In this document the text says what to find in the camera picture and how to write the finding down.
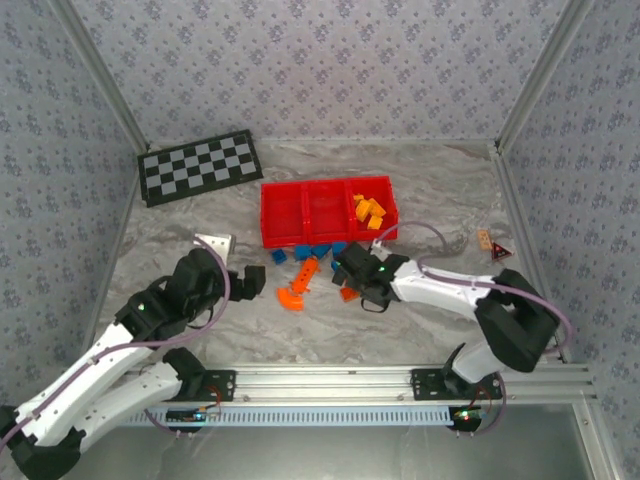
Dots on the aluminium mounting rail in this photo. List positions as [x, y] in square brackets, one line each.
[320, 380]

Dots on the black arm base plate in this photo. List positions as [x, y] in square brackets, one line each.
[425, 382]
[220, 382]

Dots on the long orange lego piece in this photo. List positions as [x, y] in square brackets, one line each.
[306, 275]

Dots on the small circuit board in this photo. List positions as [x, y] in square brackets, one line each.
[467, 415]
[192, 415]

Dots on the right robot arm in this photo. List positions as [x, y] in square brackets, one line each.
[440, 295]

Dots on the aluminium frame post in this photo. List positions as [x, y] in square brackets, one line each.
[545, 75]
[100, 75]

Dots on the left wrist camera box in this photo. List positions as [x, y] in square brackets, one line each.
[215, 245]

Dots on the curved orange lego piece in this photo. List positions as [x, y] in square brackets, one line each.
[289, 300]

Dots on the small blue lego brick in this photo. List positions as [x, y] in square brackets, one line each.
[279, 256]

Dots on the grey metal sheet panel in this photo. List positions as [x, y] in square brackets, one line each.
[320, 452]

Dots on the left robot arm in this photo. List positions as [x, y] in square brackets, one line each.
[70, 405]

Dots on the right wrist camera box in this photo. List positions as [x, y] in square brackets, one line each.
[380, 245]

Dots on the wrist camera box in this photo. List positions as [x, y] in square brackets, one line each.
[215, 245]
[380, 245]

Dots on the red plastic bin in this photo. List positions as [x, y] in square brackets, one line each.
[392, 220]
[327, 210]
[282, 212]

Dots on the small wooden tag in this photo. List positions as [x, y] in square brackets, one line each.
[484, 240]

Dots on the yellow lego brick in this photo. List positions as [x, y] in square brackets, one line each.
[377, 207]
[359, 199]
[374, 222]
[364, 210]

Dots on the red triangle sign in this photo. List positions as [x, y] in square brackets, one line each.
[500, 253]

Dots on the dark orange lego brick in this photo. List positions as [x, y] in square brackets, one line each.
[348, 295]

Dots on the black grey checkerboard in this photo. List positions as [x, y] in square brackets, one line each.
[200, 167]

